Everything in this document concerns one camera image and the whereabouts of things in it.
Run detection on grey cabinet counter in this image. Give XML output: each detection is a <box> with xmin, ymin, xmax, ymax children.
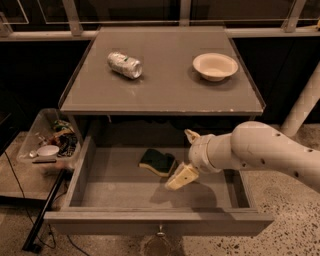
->
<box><xmin>59</xmin><ymin>26</ymin><xmax>265</xmax><ymax>122</ymax></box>

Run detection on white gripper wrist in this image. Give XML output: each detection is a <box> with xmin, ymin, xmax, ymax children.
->
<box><xmin>165</xmin><ymin>129</ymin><xmax>220</xmax><ymax>190</ymax></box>

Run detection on metal drawer handle knob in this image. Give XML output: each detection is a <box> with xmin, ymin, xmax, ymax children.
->
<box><xmin>156</xmin><ymin>225</ymin><xmax>166</xmax><ymax>237</ymax></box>

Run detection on black metal floor stand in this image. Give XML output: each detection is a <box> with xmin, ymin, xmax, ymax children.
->
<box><xmin>22</xmin><ymin>169</ymin><xmax>66</xmax><ymax>253</ymax></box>

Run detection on clear plastic storage bin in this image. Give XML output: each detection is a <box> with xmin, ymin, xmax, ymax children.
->
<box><xmin>17</xmin><ymin>108</ymin><xmax>81</xmax><ymax>175</ymax></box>

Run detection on small white bowl in bin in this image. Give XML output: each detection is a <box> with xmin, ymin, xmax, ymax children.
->
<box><xmin>37</xmin><ymin>145</ymin><xmax>59</xmax><ymax>157</ymax></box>

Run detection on metal spoon in bin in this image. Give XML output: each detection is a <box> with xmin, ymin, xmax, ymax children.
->
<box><xmin>29</xmin><ymin>150</ymin><xmax>38</xmax><ymax>158</ymax></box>

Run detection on green and yellow sponge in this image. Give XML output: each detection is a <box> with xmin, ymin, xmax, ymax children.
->
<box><xmin>138</xmin><ymin>149</ymin><xmax>177</xmax><ymax>178</ymax></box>

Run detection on metal window railing frame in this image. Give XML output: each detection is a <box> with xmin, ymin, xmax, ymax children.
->
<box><xmin>0</xmin><ymin>0</ymin><xmax>320</xmax><ymax>41</ymax></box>

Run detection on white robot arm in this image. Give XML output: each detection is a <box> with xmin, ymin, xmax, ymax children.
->
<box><xmin>165</xmin><ymin>70</ymin><xmax>320</xmax><ymax>192</ymax></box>

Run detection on open grey top drawer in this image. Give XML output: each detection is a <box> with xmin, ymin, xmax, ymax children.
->
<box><xmin>45</xmin><ymin>137</ymin><xmax>273</xmax><ymax>236</ymax></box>

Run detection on white bowl on counter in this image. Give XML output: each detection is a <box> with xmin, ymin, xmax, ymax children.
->
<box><xmin>193</xmin><ymin>53</ymin><xmax>239</xmax><ymax>82</ymax></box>

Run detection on dark clutter items in bin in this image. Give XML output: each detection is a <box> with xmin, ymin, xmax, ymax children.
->
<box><xmin>38</xmin><ymin>119</ymin><xmax>78</xmax><ymax>157</ymax></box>

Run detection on crushed silver can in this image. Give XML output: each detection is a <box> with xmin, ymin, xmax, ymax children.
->
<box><xmin>107</xmin><ymin>52</ymin><xmax>142</xmax><ymax>79</ymax></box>

